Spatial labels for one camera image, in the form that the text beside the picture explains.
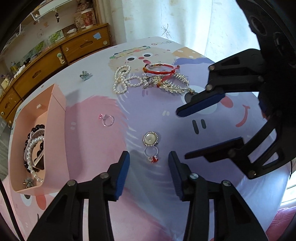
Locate blue flower brooch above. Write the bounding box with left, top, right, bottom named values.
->
left=23, top=177, right=35, bottom=188

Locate large pearl bracelet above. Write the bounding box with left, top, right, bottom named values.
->
left=26, top=135, right=45, bottom=183

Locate pink jewelry tray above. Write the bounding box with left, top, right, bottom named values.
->
left=9, top=84, right=69, bottom=196

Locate white floral curtain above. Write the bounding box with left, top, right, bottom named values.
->
left=93, top=0, right=259, bottom=62

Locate pink band smart watch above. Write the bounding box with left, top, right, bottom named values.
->
left=23, top=125, right=45, bottom=172

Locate round pearl brooch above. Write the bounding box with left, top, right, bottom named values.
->
left=142, top=131, right=159, bottom=147

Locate cartoon printed table cover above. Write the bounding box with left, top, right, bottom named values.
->
left=0, top=36, right=290, bottom=241

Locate red patterned cup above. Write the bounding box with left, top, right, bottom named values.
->
left=81, top=9, right=97, bottom=28

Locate wooden desk with drawers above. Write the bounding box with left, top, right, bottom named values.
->
left=1, top=23, right=112, bottom=125

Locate black bead bracelet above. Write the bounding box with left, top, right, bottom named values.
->
left=23, top=124, right=46, bottom=173

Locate silver leaf chain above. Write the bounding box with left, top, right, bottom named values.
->
left=143, top=72, right=196, bottom=95

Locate red string bangle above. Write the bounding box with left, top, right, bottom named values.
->
left=143, top=63, right=180, bottom=76

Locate red charm silver ring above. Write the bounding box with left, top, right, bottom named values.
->
left=143, top=146, right=160, bottom=164

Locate pink stone silver ring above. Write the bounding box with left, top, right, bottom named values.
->
left=98, top=113, right=115, bottom=127

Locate small pearl necklace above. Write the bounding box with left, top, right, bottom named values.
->
left=112, top=64, right=149, bottom=95

